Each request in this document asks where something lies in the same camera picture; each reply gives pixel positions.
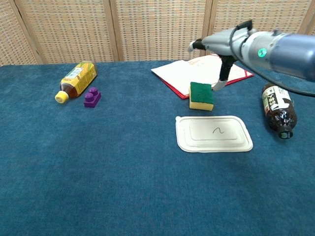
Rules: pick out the white paper sheet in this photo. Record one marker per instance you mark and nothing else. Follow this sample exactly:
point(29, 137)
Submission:
point(177, 73)

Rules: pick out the blue carpet table cover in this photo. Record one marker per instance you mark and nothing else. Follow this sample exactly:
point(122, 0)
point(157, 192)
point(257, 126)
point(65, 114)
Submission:
point(123, 172)

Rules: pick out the red folder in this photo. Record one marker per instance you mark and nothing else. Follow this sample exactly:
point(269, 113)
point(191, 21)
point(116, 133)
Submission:
point(240, 73)

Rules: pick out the yellow label tea bottle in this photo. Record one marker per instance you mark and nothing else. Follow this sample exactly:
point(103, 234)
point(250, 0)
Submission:
point(78, 78)

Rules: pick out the purple toy brick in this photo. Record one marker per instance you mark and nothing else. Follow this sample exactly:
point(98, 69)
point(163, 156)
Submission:
point(91, 98)

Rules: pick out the dark tea bottle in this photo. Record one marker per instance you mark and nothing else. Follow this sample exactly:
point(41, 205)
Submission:
point(279, 105)

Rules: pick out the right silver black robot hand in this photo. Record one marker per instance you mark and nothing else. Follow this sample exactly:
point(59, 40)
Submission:
point(219, 43)

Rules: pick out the green yellow sponge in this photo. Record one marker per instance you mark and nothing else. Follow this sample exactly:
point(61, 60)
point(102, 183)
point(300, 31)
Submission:
point(200, 94)

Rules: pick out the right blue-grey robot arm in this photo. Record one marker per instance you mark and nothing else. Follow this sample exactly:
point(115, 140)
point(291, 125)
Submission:
point(290, 54)

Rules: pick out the white plastic container lid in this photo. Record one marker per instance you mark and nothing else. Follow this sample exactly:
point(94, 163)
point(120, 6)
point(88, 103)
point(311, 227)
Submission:
point(214, 134)

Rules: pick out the bamboo folding screen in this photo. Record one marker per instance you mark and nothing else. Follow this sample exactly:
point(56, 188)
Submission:
point(157, 29)

